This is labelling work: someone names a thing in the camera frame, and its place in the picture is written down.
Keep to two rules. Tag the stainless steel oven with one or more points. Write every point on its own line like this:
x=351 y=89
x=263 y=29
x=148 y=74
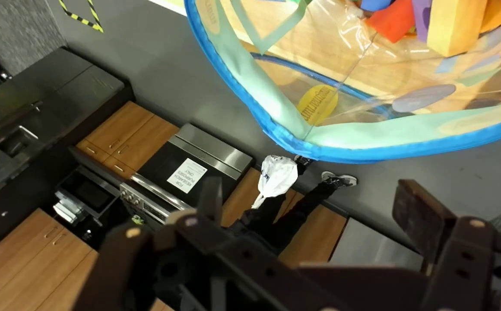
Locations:
x=158 y=167

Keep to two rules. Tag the black microwave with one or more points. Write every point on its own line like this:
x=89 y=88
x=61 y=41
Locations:
x=96 y=188

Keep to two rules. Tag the wooden lower cabinet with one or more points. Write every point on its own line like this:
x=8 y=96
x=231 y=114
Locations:
x=127 y=136
x=313 y=236

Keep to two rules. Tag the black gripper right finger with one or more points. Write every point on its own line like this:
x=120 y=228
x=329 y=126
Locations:
x=459 y=260

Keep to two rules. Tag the black kitchen unit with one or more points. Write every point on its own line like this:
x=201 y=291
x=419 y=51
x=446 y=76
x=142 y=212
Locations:
x=61 y=98

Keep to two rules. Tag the pale purple foam block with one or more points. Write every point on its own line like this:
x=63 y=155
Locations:
x=422 y=20

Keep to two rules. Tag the red-orange foam block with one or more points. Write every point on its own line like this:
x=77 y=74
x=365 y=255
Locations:
x=391 y=24

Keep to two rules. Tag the pale yellow foam block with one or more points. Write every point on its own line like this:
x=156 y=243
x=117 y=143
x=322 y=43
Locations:
x=455 y=29

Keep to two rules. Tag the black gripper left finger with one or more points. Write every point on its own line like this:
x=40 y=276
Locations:
x=118 y=271

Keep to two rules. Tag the stack of white plates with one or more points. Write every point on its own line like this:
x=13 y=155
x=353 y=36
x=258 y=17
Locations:
x=66 y=209

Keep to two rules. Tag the wooden upper cabinets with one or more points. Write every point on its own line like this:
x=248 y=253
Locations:
x=27 y=266

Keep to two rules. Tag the orange foam block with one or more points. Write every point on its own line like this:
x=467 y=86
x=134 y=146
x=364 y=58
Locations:
x=495 y=15

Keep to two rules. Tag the small white plastic object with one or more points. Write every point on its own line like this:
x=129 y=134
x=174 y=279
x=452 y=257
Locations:
x=277 y=174

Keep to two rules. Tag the blue foam cylinder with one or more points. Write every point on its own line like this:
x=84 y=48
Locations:
x=374 y=5

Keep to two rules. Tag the white paper sign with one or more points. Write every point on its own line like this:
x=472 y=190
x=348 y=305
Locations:
x=187 y=176

